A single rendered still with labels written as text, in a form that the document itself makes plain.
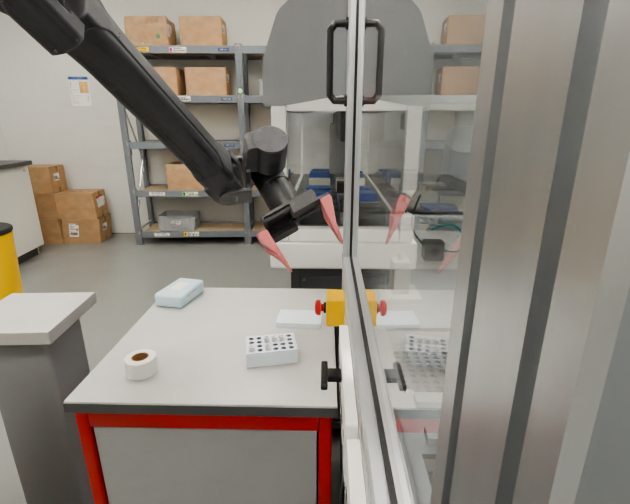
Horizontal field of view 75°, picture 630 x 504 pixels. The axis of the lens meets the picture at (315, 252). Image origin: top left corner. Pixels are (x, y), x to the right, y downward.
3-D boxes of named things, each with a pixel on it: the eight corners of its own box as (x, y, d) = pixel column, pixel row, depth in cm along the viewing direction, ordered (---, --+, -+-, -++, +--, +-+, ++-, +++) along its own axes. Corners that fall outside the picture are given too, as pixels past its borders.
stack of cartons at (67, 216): (23, 244, 454) (6, 167, 428) (41, 236, 485) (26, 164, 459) (102, 243, 457) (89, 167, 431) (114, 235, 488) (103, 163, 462)
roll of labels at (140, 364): (120, 372, 97) (118, 357, 96) (148, 359, 102) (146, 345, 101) (135, 384, 93) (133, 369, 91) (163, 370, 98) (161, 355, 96)
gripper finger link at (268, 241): (315, 248, 65) (287, 204, 69) (275, 271, 64) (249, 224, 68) (319, 263, 71) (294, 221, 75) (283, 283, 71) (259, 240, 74)
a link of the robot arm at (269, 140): (215, 168, 77) (220, 205, 73) (209, 121, 67) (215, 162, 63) (279, 162, 79) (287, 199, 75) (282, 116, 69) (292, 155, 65)
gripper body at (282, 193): (317, 195, 69) (297, 164, 71) (263, 225, 68) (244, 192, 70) (321, 213, 75) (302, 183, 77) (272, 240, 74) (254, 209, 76)
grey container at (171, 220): (158, 231, 453) (156, 216, 448) (166, 224, 482) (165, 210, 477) (195, 231, 455) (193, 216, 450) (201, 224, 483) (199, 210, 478)
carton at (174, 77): (137, 97, 410) (133, 66, 402) (148, 98, 441) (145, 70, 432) (178, 97, 412) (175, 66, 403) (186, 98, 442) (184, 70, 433)
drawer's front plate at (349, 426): (343, 484, 61) (345, 423, 57) (338, 369, 88) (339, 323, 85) (355, 484, 60) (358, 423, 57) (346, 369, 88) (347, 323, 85)
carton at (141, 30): (125, 48, 396) (121, 14, 388) (138, 53, 427) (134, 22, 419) (168, 48, 398) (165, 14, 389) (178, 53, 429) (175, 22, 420)
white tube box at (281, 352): (246, 368, 99) (246, 354, 97) (246, 349, 107) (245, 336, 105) (298, 362, 101) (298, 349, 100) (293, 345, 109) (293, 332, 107)
